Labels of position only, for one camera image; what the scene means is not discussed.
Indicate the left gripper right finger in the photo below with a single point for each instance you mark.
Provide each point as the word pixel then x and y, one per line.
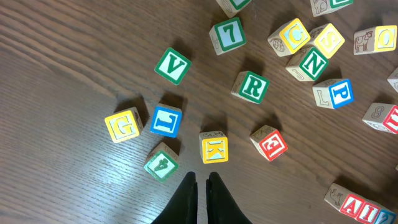
pixel 220 205

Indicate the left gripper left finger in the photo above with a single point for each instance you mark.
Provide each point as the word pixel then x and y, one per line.
pixel 182 208

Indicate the red A block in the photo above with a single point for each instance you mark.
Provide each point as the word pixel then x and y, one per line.
pixel 344 200

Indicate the red I block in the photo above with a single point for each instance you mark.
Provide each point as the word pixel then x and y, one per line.
pixel 368 213

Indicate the blue 2 block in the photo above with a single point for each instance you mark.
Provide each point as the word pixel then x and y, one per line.
pixel 385 216

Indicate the green 4 block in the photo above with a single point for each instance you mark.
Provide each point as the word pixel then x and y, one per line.
pixel 162 162

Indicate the yellow block lower left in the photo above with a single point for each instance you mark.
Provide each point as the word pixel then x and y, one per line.
pixel 213 147

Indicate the red E block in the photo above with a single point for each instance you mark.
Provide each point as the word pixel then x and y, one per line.
pixel 269 142

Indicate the blue L block left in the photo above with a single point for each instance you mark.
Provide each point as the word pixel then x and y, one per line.
pixel 166 120

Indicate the yellow block far left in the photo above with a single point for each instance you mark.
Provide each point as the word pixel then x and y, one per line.
pixel 124 125

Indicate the green R block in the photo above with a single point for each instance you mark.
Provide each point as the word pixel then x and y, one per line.
pixel 250 86

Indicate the green V block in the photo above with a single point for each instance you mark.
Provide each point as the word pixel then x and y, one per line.
pixel 173 66

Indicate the blue P block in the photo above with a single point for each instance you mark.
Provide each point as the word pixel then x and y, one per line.
pixel 333 93

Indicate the green N block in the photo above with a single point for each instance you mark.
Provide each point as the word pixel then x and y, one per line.
pixel 307 64

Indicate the green 7 block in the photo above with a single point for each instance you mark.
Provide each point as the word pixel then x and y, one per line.
pixel 227 36

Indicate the yellow block n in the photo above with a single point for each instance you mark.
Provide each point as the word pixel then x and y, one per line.
pixel 289 38
pixel 326 39

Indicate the red U block left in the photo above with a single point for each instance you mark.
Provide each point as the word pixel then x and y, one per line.
pixel 382 117

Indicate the yellow block upper near N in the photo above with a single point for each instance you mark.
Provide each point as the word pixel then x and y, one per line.
pixel 326 39

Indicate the green T block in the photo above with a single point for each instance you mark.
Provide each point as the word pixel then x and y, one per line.
pixel 232 7

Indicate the blue block lower pair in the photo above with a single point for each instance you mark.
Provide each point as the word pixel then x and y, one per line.
pixel 393 79

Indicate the green Z block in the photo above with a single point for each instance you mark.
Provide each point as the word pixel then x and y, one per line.
pixel 322 7

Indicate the yellow block top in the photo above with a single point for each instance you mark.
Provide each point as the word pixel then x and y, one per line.
pixel 376 39

